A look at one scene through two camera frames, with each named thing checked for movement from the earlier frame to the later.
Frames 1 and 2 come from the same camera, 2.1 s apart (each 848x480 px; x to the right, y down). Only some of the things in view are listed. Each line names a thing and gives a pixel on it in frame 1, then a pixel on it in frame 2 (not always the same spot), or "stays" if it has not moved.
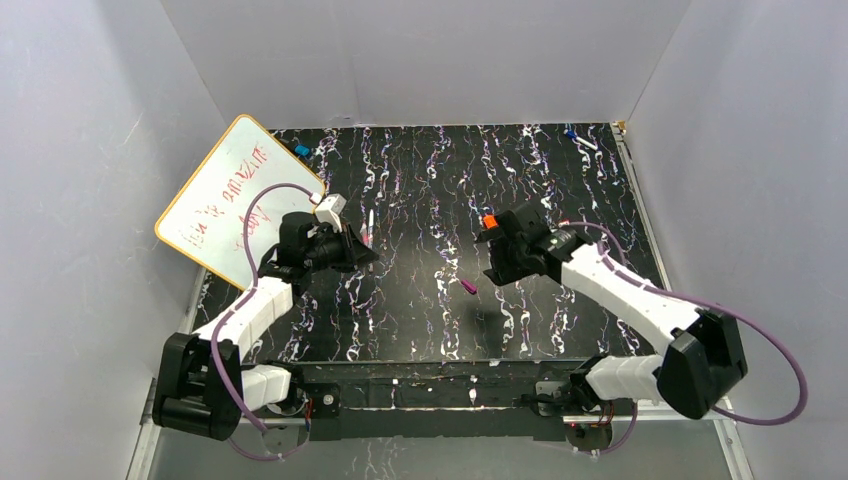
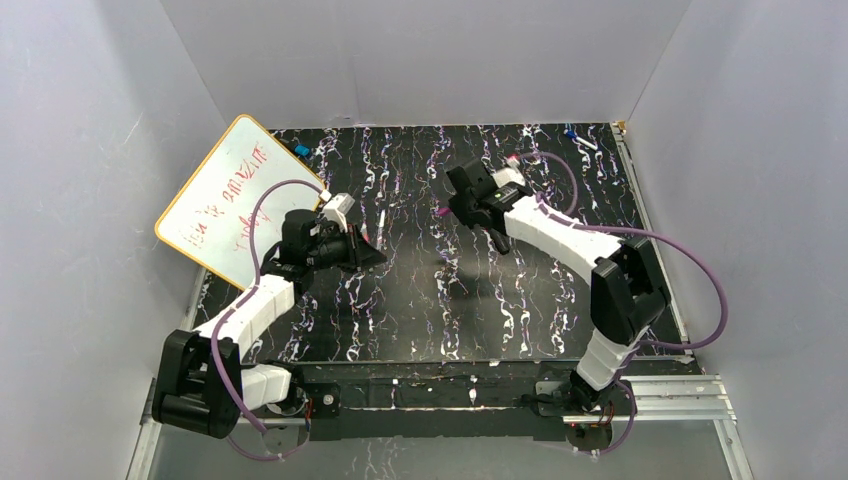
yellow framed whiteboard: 207,216 stays
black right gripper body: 506,248 -> 488,221
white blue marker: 583,141 stays
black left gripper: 349,249 stays
